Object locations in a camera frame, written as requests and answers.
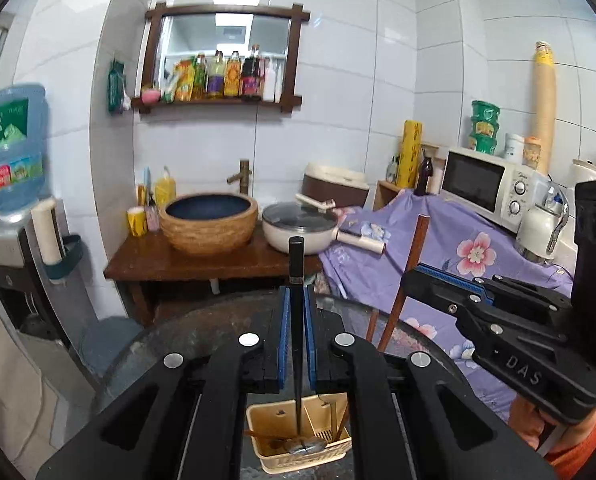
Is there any dark blue wall holder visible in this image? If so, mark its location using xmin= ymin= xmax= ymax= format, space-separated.
xmin=43 ymin=234 xmax=85 ymax=282

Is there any white pot with lid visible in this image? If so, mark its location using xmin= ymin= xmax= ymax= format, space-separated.
xmin=261 ymin=201 xmax=340 ymax=255

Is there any white lint roller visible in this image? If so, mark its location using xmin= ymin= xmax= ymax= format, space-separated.
xmin=335 ymin=227 xmax=387 ymax=256

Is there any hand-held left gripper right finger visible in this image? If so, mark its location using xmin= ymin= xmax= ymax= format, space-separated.
xmin=304 ymin=285 xmax=559 ymax=480

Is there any bamboo style faucet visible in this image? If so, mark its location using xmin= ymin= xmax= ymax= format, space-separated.
xmin=226 ymin=159 xmax=252 ymax=196

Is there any white microwave oven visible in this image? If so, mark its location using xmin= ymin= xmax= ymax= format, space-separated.
xmin=440 ymin=146 xmax=536 ymax=234

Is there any small pink bottle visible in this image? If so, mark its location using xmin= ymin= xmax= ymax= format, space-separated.
xmin=145 ymin=195 xmax=162 ymax=234

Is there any wooden washstand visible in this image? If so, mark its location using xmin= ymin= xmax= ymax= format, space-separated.
xmin=103 ymin=230 xmax=324 ymax=326

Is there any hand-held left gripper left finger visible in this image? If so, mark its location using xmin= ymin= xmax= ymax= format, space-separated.
xmin=35 ymin=285 xmax=291 ymax=480

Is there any brown glass bottle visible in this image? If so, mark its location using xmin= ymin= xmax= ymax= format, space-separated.
xmin=414 ymin=156 xmax=435 ymax=197

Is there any white squeeze bottle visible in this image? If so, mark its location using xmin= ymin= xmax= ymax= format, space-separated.
xmin=263 ymin=62 xmax=278 ymax=103

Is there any cream plastic utensil holder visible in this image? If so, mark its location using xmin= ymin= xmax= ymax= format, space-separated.
xmin=245 ymin=394 xmax=353 ymax=473

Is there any wooden framed mirror shelf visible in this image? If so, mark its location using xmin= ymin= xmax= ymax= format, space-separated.
xmin=130 ymin=2 xmax=311 ymax=115

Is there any purple floral cloth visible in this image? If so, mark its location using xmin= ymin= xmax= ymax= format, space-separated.
xmin=318 ymin=190 xmax=579 ymax=421

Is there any dark soy sauce bottle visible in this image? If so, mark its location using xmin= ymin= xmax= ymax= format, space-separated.
xmin=240 ymin=45 xmax=263 ymax=100

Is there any orange lid jar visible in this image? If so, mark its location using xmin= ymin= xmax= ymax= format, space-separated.
xmin=523 ymin=137 xmax=542 ymax=169

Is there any green hanging packet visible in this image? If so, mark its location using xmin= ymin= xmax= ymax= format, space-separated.
xmin=108 ymin=59 xmax=131 ymax=114

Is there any tall stack of paper cups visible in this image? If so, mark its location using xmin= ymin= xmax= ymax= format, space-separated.
xmin=530 ymin=41 xmax=559 ymax=176

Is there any white jar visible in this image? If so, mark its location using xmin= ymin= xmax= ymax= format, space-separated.
xmin=503 ymin=133 xmax=527 ymax=160

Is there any beige cloth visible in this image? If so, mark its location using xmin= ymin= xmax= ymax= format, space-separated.
xmin=0 ymin=270 xmax=59 ymax=461

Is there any person's right hand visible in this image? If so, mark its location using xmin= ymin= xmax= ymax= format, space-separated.
xmin=509 ymin=397 xmax=596 ymax=461

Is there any white kettle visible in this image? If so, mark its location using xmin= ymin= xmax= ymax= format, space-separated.
xmin=515 ymin=187 xmax=572 ymax=264

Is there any woven wash basin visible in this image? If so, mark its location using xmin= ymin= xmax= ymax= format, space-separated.
xmin=158 ymin=192 xmax=259 ymax=257

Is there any blue water bottle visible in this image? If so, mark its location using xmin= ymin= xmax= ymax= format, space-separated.
xmin=0 ymin=84 xmax=49 ymax=223

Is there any green bottle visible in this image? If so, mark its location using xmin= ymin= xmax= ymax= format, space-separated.
xmin=194 ymin=54 xmax=209 ymax=100

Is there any steel spoon with wooden handle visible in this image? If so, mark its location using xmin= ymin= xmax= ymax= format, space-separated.
xmin=247 ymin=427 xmax=327 ymax=456

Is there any grey water dispenser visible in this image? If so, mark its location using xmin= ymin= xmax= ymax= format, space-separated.
xmin=0 ymin=205 xmax=86 ymax=356

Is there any purple label bottle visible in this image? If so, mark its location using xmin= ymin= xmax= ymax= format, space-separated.
xmin=207 ymin=50 xmax=227 ymax=100

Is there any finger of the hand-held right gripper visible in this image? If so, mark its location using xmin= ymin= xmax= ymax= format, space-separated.
xmin=400 ymin=266 xmax=496 ymax=320
xmin=418 ymin=261 xmax=575 ymax=341

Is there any brown and white rice cooker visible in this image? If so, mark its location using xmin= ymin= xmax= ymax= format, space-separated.
xmin=302 ymin=162 xmax=370 ymax=209

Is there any amber oil bottle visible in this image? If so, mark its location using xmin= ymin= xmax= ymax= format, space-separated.
xmin=224 ymin=51 xmax=243 ymax=99

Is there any yellow roll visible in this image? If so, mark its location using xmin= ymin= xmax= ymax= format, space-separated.
xmin=395 ymin=120 xmax=425 ymax=189

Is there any yellow soap bottle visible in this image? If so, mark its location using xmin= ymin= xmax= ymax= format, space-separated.
xmin=154 ymin=166 xmax=177 ymax=206

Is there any yellow cup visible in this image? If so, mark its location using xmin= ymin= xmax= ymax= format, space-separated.
xmin=127 ymin=206 xmax=148 ymax=239

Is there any wooden crate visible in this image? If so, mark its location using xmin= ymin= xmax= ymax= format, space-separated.
xmin=373 ymin=180 xmax=404 ymax=211

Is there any yellow snack packet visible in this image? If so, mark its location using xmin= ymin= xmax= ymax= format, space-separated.
xmin=173 ymin=59 xmax=197 ymax=103

